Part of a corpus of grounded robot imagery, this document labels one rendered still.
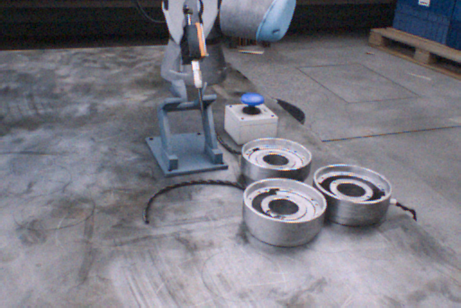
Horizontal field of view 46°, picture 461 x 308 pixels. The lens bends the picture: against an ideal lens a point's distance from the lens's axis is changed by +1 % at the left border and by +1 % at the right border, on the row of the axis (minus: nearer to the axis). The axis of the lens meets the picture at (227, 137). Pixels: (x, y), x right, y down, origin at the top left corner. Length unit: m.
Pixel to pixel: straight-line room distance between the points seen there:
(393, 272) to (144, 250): 0.29
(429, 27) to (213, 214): 4.17
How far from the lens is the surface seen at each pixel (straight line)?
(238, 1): 1.11
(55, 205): 0.75
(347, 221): 0.73
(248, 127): 0.90
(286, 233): 0.65
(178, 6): 0.77
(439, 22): 4.73
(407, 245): 0.73
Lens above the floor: 1.19
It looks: 25 degrees down
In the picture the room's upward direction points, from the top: 4 degrees clockwise
